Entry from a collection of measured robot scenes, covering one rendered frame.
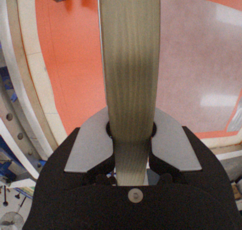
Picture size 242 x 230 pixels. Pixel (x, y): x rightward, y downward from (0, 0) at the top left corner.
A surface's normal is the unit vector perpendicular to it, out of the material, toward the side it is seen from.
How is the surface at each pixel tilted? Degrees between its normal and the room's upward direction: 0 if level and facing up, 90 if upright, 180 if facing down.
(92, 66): 0
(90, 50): 0
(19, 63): 90
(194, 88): 0
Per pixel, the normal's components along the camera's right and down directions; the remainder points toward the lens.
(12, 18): 1.00, -0.01
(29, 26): -0.04, 0.48
